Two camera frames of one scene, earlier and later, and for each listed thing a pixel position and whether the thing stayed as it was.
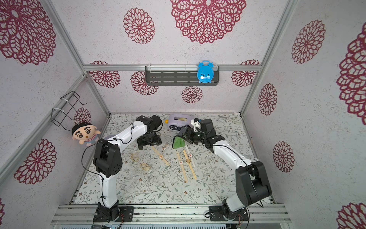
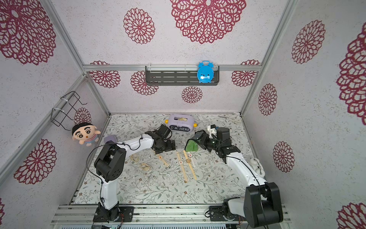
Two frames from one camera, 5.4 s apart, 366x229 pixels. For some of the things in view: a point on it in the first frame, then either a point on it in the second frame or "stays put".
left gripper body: x=150 y=139 to x=166 y=146
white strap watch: x=190 y=155 stays put
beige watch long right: x=188 y=161 stays put
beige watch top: x=145 y=166 stays put
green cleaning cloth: x=177 y=141 to x=191 y=146
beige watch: x=134 y=157 stays put
